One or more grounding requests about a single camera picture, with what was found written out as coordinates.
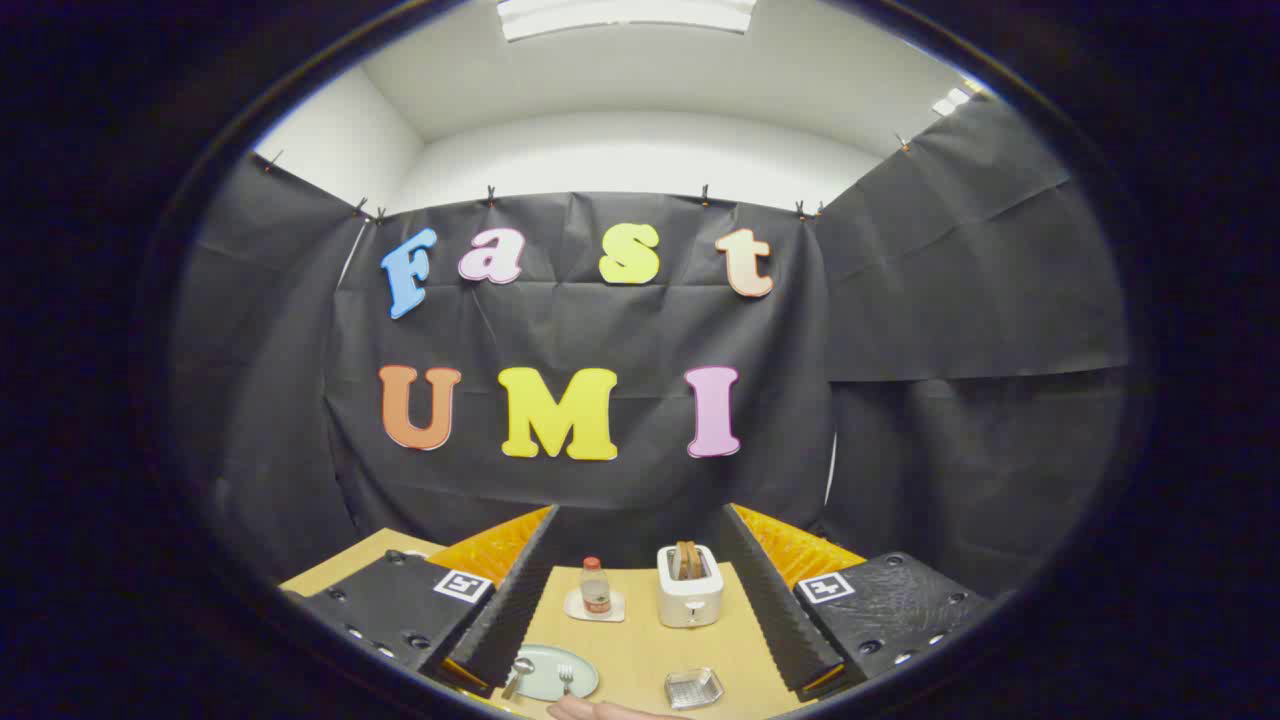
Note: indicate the white square coaster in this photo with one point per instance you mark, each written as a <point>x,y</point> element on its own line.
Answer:
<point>616,608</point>

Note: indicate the pale green round plate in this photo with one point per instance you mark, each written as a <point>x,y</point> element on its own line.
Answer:
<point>545,674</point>

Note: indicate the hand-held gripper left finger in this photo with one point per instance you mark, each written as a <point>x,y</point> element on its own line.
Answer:
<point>515,610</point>

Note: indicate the brown bread slice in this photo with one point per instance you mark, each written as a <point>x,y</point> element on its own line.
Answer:
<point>680,562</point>
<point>694,562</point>

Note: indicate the white toaster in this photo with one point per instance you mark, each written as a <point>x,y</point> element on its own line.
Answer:
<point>690,600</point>

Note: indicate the clear red-capped water bottle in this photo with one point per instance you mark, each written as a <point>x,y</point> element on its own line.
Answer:
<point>595,590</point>

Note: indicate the row of small cloth clips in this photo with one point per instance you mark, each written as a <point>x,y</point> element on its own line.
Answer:
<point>491,193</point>

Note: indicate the clear perforated square tray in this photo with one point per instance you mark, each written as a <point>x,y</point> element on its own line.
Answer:
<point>693,690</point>

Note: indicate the small ceiling light panel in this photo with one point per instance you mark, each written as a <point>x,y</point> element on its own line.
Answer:
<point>950,101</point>

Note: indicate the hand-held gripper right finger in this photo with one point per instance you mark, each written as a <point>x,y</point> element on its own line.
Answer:
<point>775,610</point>

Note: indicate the long ceiling light panel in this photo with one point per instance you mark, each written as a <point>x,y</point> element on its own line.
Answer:
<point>620,12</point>

